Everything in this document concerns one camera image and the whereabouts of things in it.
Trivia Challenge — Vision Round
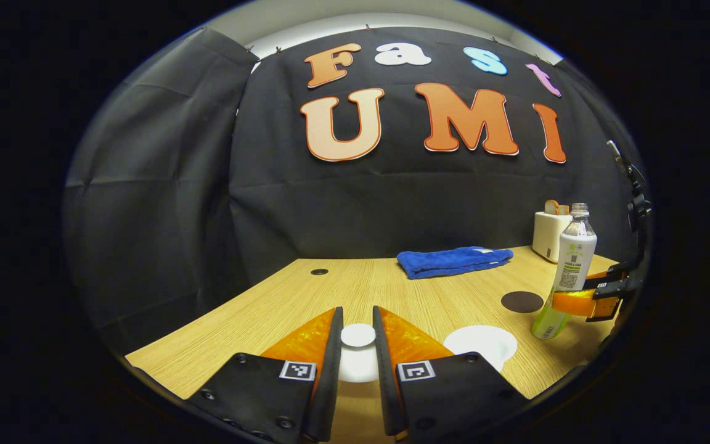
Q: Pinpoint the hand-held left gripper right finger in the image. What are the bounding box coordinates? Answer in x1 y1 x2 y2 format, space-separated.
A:
372 305 531 443

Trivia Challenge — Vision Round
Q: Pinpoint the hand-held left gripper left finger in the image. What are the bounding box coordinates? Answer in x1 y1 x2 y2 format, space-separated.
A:
186 306 345 443

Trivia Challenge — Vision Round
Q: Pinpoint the clear water bottle green label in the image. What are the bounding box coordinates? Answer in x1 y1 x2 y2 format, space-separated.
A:
531 202 598 340

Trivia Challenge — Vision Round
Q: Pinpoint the dark brown round coaster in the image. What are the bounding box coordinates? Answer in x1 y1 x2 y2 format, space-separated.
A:
501 291 544 314

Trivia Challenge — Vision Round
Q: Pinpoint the white teacup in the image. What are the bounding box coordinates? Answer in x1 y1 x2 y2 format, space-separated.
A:
443 325 518 374

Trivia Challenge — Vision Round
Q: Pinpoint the white toaster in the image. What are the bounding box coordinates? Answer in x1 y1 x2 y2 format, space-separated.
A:
532 212 574 264

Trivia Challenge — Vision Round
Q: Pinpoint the blue folded towel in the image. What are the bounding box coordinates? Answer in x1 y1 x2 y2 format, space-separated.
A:
396 246 515 280

